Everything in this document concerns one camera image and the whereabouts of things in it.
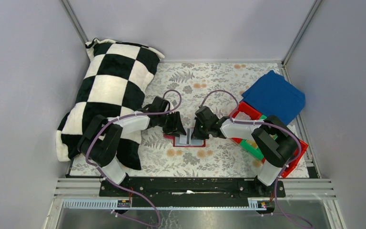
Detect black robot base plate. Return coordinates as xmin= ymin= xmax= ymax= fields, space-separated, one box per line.
xmin=99 ymin=177 xmax=286 ymax=208

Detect black white checkered pillow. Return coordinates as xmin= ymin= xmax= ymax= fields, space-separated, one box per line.
xmin=55 ymin=38 xmax=164 ymax=162

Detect folded blue cloth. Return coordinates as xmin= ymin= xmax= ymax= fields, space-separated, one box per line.
xmin=242 ymin=70 xmax=305 ymax=125

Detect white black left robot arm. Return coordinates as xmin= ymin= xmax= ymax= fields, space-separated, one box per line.
xmin=77 ymin=96 xmax=186 ymax=185

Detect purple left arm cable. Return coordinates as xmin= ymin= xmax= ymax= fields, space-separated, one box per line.
xmin=85 ymin=90 xmax=183 ymax=229

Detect floral patterned table mat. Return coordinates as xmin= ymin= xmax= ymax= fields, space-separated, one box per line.
xmin=69 ymin=62 xmax=310 ymax=178

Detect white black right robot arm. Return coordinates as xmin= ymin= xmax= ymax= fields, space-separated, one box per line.
xmin=193 ymin=106 xmax=302 ymax=186

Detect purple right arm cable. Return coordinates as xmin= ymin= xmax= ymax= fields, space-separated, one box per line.
xmin=199 ymin=90 xmax=313 ymax=229

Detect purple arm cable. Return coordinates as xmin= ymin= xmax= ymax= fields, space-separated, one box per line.
xmin=199 ymin=90 xmax=313 ymax=229
xmin=85 ymin=90 xmax=183 ymax=229

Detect red leather card holder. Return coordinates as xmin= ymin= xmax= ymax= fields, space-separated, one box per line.
xmin=164 ymin=127 xmax=206 ymax=148

